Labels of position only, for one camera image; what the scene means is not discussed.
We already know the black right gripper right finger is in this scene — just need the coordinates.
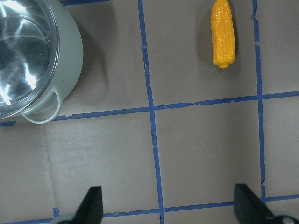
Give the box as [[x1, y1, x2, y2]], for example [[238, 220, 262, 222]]
[[234, 184, 283, 224]]

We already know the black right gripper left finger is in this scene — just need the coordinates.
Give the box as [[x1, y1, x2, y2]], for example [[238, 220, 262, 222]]
[[70, 186, 103, 224]]

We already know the glass pot lid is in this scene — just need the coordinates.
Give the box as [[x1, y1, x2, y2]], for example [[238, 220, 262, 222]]
[[0, 0, 59, 119]]

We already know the yellow plastic corn cob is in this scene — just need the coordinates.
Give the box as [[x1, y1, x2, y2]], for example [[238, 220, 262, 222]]
[[211, 0, 236, 69]]

